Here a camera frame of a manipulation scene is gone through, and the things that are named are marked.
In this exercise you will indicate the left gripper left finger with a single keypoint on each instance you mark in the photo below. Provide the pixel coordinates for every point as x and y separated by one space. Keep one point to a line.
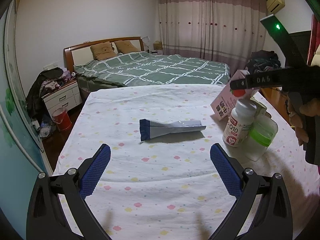
91 170

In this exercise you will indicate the right brown pillow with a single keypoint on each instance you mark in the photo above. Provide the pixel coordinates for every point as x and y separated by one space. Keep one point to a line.
125 47

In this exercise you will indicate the blue silver foil wrapper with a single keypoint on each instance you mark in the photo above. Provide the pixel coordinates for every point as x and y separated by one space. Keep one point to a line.
152 129

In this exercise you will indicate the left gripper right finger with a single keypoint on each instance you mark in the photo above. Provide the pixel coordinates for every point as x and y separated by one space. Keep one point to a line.
227 170

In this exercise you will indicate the pile of dark clothes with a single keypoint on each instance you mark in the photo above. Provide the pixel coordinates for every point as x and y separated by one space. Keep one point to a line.
262 61

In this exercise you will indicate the black television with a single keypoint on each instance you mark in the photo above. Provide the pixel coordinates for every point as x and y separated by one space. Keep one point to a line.
302 41

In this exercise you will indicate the clear jar green lid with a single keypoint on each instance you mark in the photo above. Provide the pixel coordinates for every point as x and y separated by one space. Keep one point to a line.
260 137

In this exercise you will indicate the wooden low cabinet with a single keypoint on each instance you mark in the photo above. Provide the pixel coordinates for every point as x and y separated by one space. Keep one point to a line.
278 100

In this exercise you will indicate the pinkish window curtain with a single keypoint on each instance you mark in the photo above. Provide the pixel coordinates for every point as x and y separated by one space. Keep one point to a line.
226 31

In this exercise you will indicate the white floral tablecloth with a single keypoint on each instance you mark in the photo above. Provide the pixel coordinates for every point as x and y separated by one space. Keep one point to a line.
158 189

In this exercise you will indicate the clothes on nightstand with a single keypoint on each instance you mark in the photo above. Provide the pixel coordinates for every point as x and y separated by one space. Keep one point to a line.
46 82

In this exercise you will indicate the left brown pillow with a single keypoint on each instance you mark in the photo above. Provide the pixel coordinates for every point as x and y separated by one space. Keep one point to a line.
102 51

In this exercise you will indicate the white supplement bottle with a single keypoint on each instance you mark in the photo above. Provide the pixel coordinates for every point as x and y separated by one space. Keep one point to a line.
239 122

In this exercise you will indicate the pink strawberry milk carton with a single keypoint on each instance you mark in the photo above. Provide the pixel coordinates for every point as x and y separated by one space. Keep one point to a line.
226 100

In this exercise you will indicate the red bucket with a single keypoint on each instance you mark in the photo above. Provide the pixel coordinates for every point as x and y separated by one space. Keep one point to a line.
61 119

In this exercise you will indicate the wall air conditioner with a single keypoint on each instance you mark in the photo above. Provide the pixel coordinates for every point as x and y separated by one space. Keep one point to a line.
273 6

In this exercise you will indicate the brown pillow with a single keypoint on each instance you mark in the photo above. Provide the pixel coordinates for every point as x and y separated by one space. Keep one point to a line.
102 51
125 47

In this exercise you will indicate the white bedside table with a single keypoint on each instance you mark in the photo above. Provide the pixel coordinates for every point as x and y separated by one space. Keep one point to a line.
67 96

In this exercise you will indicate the green checked bed quilt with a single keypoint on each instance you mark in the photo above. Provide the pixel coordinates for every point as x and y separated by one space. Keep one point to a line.
142 68

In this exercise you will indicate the floral paper carton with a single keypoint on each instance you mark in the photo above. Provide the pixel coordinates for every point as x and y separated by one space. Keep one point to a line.
261 108

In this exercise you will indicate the wooden bed headboard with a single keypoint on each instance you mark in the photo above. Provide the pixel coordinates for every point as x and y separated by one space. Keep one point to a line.
81 54

